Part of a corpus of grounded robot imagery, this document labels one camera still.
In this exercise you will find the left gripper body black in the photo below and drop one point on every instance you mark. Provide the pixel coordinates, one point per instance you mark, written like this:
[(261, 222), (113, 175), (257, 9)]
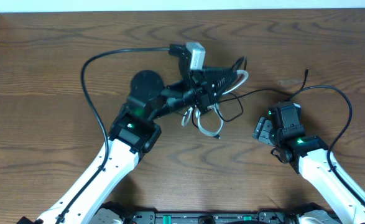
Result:
[(199, 90)]

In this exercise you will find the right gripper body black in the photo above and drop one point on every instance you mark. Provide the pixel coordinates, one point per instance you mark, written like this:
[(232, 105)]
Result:
[(264, 127)]

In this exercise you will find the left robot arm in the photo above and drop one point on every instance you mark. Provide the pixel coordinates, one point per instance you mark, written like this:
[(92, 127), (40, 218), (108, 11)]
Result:
[(134, 133)]

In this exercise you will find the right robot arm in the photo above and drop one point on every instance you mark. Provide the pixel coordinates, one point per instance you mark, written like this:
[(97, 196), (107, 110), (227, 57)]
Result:
[(311, 158)]

